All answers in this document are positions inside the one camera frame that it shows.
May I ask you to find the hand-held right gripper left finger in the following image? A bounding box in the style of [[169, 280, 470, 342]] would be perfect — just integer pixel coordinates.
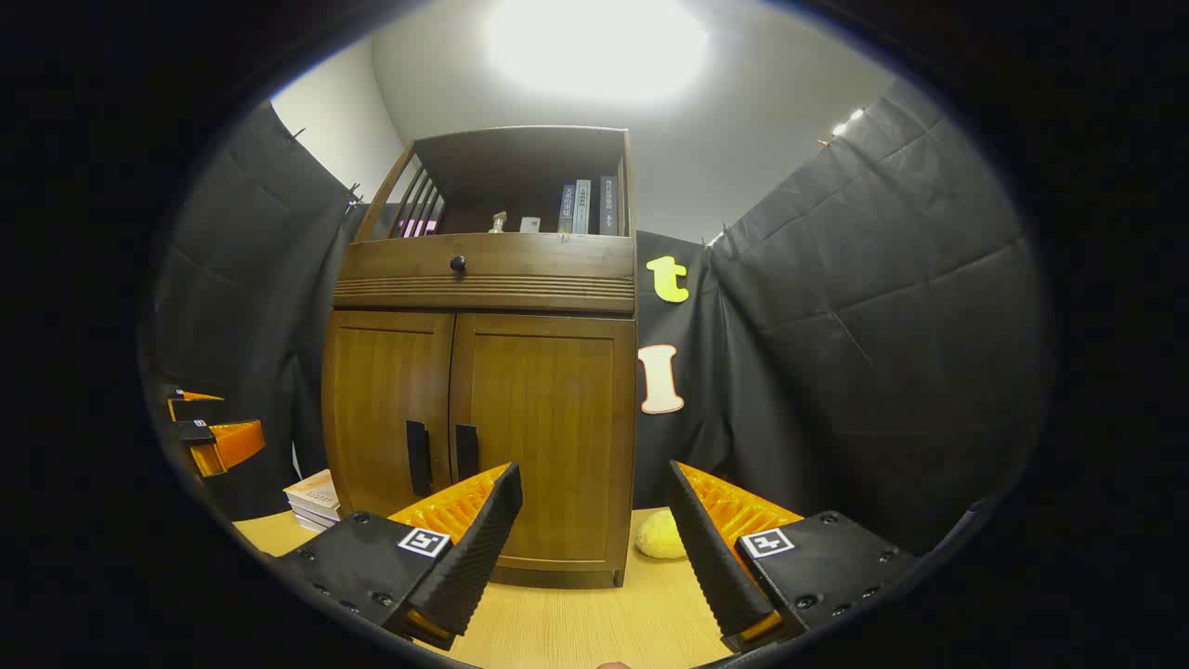
[[269, 462, 524, 651]]

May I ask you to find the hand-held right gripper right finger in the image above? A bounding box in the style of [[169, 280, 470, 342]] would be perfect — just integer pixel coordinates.
[[667, 460, 921, 653]]

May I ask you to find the wooden shoe cabinet door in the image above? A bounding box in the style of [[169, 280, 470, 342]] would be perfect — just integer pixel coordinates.
[[450, 313, 638, 573], [321, 310, 457, 519]]

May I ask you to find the wooden double-door shoe cabinet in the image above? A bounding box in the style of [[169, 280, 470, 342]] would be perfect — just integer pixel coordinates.
[[320, 125, 640, 590]]

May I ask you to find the yellow plush ball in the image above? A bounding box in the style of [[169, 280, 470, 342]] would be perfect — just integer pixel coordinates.
[[635, 509, 689, 560]]

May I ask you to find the stack of white books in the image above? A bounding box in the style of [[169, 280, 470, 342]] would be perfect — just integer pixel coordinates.
[[283, 469, 342, 534]]

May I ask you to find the black backdrop cloth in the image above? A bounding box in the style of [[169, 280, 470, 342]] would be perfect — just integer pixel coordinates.
[[139, 79, 1056, 558]]

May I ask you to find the ceiling light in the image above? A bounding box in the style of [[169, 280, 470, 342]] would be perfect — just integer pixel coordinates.
[[483, 0, 712, 103]]

